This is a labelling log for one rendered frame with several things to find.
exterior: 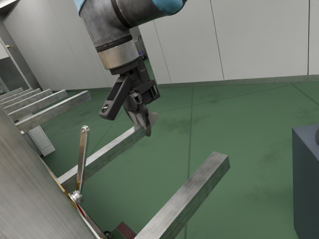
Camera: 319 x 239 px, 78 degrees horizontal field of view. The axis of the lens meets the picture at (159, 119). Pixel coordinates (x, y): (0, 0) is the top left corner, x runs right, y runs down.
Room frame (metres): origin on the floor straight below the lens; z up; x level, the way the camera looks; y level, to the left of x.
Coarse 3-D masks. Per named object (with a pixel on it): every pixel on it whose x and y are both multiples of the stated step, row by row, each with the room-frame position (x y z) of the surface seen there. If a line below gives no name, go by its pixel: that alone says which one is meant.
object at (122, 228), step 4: (124, 224) 0.34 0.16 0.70; (120, 228) 0.33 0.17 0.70; (124, 228) 0.33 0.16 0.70; (128, 228) 0.32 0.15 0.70; (124, 232) 0.31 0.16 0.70; (128, 232) 0.31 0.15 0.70; (132, 232) 0.31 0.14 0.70; (124, 236) 0.31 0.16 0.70; (128, 236) 0.30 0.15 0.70; (132, 236) 0.30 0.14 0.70
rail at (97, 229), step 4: (36, 152) 0.95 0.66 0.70; (44, 164) 0.79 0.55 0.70; (48, 168) 0.73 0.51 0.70; (52, 172) 0.69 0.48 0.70; (56, 176) 0.65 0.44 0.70; (80, 212) 0.42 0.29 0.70; (84, 212) 0.42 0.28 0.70; (88, 216) 0.40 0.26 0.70; (88, 220) 0.39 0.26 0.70; (92, 220) 0.38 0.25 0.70; (92, 224) 0.37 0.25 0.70; (96, 224) 0.37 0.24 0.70; (96, 228) 0.35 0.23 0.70; (96, 232) 0.34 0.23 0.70; (100, 232) 0.34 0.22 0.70; (100, 236) 0.33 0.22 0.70; (104, 236) 0.32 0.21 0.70
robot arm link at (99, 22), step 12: (84, 0) 0.46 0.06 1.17; (96, 0) 0.46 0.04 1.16; (108, 0) 0.45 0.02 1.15; (84, 12) 0.47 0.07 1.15; (96, 12) 0.46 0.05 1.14; (108, 12) 0.45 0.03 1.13; (84, 24) 0.49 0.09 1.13; (96, 24) 0.46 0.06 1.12; (108, 24) 0.46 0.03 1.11; (120, 24) 0.46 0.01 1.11; (96, 36) 0.47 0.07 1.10; (108, 36) 0.46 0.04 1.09; (120, 36) 0.47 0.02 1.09; (96, 48) 0.49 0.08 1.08; (108, 48) 0.46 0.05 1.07
